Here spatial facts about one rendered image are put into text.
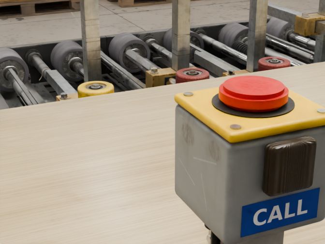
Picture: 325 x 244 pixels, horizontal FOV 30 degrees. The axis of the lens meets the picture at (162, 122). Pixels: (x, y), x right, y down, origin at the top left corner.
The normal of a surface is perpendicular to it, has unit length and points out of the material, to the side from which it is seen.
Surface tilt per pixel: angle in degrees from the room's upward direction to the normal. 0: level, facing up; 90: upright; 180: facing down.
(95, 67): 90
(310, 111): 0
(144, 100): 0
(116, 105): 0
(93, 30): 90
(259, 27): 90
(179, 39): 90
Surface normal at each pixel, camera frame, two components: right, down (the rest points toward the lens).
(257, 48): 0.41, 0.35
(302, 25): -0.91, 0.16
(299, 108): 0.00, -0.92
